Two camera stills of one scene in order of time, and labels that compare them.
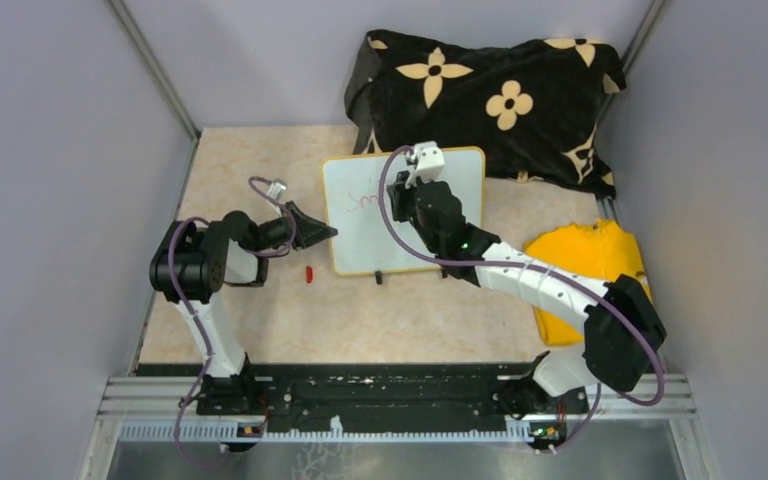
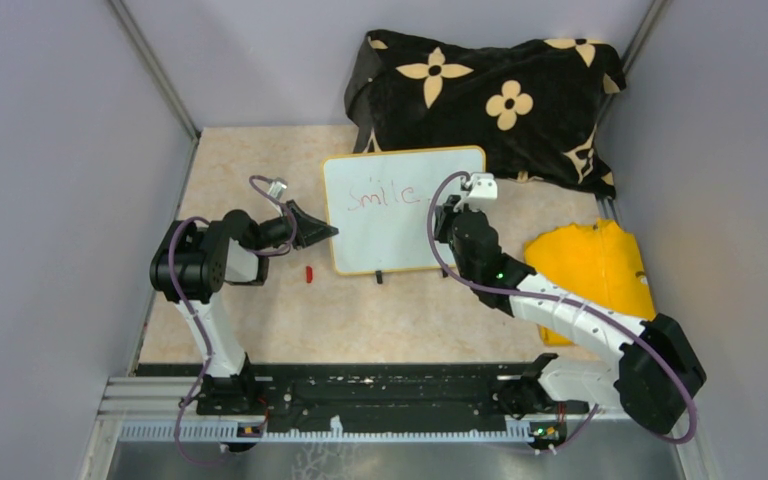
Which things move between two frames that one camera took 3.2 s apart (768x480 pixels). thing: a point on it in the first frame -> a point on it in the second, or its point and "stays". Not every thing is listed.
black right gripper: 400,193 -> 446,214
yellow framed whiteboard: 359,242 stays
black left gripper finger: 307,230 stays
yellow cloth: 602,251 stays
